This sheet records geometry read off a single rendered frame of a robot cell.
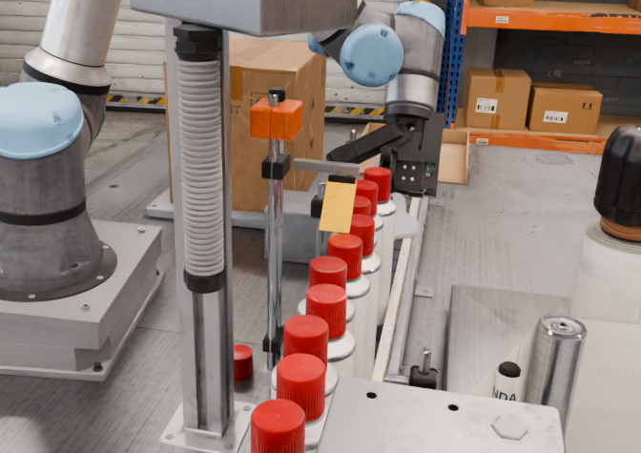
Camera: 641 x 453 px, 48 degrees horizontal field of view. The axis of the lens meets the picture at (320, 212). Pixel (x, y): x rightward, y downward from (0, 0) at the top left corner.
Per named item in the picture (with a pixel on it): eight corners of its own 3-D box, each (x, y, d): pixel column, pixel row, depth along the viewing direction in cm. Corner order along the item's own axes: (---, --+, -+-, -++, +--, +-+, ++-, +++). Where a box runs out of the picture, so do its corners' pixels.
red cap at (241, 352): (258, 372, 90) (258, 350, 88) (238, 384, 87) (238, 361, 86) (239, 361, 92) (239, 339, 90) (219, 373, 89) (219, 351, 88)
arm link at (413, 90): (384, 72, 99) (387, 90, 107) (381, 104, 99) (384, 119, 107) (439, 76, 98) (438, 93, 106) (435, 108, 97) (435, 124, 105)
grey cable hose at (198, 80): (218, 298, 57) (212, 31, 49) (176, 293, 58) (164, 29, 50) (232, 278, 61) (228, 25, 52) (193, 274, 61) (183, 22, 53)
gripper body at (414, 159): (435, 194, 96) (444, 107, 97) (371, 188, 97) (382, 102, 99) (435, 202, 103) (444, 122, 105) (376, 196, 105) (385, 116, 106)
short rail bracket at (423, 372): (429, 451, 77) (440, 358, 73) (402, 446, 78) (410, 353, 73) (430, 432, 80) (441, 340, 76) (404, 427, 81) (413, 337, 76)
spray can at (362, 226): (374, 404, 76) (388, 230, 69) (326, 405, 76) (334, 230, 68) (369, 376, 81) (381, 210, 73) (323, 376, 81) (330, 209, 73)
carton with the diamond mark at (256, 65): (293, 216, 131) (297, 70, 121) (169, 204, 135) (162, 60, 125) (322, 166, 159) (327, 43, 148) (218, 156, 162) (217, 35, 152)
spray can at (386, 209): (389, 331, 90) (403, 178, 83) (348, 330, 90) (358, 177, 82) (384, 310, 95) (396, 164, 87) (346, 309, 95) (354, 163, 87)
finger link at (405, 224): (415, 260, 96) (423, 194, 97) (371, 256, 97) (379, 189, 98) (415, 262, 99) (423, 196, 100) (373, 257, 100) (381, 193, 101)
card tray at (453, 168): (465, 184, 156) (467, 167, 155) (349, 173, 161) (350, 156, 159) (467, 146, 184) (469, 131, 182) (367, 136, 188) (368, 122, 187)
